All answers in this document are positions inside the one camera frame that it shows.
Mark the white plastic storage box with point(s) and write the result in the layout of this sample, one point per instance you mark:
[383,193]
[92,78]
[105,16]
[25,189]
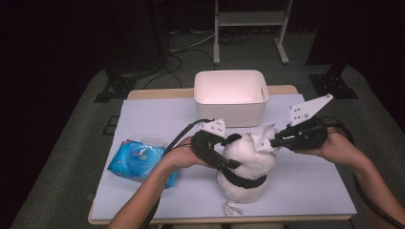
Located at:
[229,111]

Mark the blue wet wipe packet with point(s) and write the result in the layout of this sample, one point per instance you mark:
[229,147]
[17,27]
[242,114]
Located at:
[124,165]

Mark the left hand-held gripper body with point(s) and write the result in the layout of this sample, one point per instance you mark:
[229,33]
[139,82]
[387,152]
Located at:
[200,146]

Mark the person's right hand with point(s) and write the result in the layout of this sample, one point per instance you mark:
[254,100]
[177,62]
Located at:
[340,149]

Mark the white metal stand frame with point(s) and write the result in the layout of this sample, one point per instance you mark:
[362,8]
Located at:
[251,18]

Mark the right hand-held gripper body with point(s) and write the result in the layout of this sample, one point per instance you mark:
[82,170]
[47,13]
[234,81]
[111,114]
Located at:
[307,135]

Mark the person's left hand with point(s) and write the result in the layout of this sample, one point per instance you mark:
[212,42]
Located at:
[178,156]

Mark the panda plush toy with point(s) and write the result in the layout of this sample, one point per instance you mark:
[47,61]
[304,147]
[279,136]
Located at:
[248,159]

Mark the wooden table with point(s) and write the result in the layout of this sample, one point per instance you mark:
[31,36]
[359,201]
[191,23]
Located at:
[159,93]

